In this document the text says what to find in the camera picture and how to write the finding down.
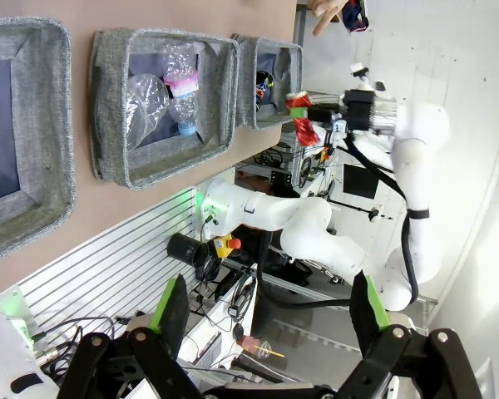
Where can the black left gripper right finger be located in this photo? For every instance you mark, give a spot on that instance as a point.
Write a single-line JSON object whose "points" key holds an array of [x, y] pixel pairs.
{"points": [[364, 320]]}

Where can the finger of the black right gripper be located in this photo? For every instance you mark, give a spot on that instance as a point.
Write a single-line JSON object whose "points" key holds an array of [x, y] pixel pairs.
{"points": [[299, 112]]}

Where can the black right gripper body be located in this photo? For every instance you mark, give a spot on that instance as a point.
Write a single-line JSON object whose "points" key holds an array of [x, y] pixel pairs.
{"points": [[359, 110]]}

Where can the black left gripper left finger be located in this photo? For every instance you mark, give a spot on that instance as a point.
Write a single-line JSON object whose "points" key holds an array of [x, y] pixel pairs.
{"points": [[174, 316]]}

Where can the crushed red soda can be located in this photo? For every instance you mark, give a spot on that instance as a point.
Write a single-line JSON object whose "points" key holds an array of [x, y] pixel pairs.
{"points": [[307, 133]]}

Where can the dark printed drink can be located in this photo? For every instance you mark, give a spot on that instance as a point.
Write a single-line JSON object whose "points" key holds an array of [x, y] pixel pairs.
{"points": [[264, 87]]}

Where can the crushed clear bottle pink label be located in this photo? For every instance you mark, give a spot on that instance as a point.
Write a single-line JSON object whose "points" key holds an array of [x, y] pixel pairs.
{"points": [[183, 83]]}

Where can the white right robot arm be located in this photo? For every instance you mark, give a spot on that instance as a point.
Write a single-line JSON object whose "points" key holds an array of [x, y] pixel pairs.
{"points": [[307, 220]]}

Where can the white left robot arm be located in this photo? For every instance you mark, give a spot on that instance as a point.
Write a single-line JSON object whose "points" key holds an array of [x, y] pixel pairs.
{"points": [[4, 357]]}

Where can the person's left hand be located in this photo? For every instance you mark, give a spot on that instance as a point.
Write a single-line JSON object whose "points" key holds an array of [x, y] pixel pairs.
{"points": [[326, 8]]}

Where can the equipment rack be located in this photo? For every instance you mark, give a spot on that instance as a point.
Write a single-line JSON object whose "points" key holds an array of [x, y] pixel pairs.
{"points": [[291, 166]]}

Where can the grey fabric basket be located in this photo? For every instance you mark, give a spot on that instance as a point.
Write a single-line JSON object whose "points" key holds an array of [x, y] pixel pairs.
{"points": [[247, 83], [45, 124], [112, 124]]}

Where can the black cylindrical tube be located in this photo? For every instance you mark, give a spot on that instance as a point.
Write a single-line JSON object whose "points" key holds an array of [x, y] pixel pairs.
{"points": [[183, 249]]}

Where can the black square panel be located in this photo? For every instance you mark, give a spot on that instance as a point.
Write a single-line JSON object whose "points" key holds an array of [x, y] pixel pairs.
{"points": [[359, 180]]}

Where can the yellow emergency stop button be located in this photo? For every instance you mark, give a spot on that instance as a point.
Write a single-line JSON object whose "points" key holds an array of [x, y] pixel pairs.
{"points": [[224, 247]]}

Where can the aluminium slotted mounting plate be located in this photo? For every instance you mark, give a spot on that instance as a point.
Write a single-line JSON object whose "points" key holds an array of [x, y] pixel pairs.
{"points": [[108, 257]]}

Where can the navy red shoe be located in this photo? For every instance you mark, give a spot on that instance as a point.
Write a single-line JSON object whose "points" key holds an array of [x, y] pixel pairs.
{"points": [[355, 16]]}

